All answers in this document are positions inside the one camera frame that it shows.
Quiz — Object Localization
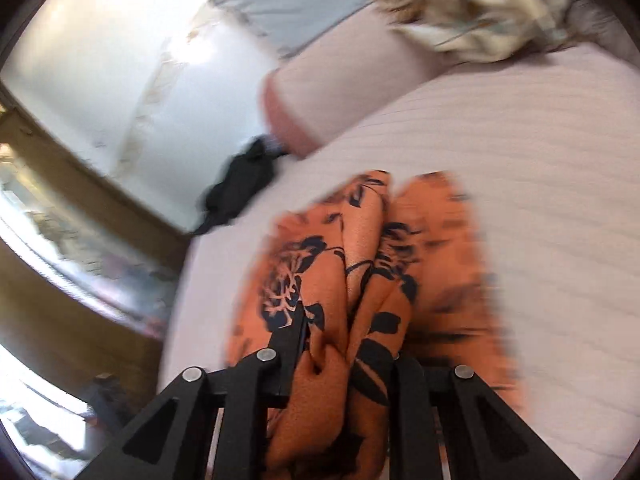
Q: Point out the orange black floral garment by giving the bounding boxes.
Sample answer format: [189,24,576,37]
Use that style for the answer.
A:
[227,171,522,479]

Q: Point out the wooden door with glass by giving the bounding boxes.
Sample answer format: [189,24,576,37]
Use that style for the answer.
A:
[1,98,188,479]

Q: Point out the black garment on bed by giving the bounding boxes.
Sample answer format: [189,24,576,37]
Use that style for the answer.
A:
[192,136,288,236]

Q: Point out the pink bolster with red end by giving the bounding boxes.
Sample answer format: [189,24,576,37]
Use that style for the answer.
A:
[262,6,451,158]

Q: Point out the cream floral crumpled cloth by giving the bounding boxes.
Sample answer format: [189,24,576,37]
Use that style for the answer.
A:
[372,0,570,63]

